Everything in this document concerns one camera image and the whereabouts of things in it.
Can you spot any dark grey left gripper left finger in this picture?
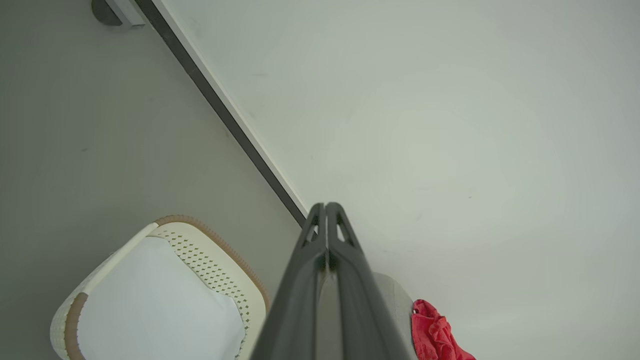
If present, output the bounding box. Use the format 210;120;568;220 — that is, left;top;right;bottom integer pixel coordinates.
250;202;329;360

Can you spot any white garment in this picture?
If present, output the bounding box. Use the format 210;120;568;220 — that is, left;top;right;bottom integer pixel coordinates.
77;236;247;360

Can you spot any cream plastic laundry basket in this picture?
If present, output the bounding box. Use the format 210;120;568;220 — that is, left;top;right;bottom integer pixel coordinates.
49;214;271;360

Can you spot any grey metal frame bar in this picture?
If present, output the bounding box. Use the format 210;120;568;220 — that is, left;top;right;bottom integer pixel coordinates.
106;0;147;29

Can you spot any red garment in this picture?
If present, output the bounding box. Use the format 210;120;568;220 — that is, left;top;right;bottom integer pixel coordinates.
410;299;477;360

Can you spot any white and black baseboard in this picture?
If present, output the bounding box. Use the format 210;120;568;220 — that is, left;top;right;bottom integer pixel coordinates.
134;0;311;228

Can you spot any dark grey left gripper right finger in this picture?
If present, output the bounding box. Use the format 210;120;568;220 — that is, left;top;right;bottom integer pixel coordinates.
326;202;412;360

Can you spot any black frame foot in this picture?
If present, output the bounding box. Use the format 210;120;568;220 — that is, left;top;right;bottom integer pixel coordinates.
91;0;122;27

